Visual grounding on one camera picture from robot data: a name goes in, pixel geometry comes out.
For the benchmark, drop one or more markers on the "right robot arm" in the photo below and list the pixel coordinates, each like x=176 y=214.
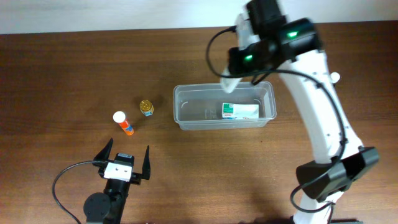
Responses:
x=340 y=157

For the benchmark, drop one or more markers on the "white green medicine box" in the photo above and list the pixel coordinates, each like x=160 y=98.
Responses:
x=237 y=111

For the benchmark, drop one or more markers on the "orange tablet tube white cap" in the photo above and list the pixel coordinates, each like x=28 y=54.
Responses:
x=120 y=118

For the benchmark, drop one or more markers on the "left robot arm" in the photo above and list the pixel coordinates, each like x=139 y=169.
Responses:
x=108 y=206

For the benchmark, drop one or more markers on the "dark bottle white cap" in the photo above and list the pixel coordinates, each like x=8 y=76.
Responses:
x=334 y=77

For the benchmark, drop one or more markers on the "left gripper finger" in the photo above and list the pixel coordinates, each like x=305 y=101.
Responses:
x=102 y=158
x=146 y=169

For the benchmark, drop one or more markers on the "small gold-lid jar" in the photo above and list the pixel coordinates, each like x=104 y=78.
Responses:
x=146 y=107

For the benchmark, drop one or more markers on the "clear plastic container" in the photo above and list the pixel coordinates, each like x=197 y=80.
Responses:
x=200 y=106

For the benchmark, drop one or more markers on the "white spray bottle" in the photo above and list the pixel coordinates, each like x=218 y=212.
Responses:
x=228 y=83

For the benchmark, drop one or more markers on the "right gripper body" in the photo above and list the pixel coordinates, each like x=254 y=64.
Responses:
x=250 y=59

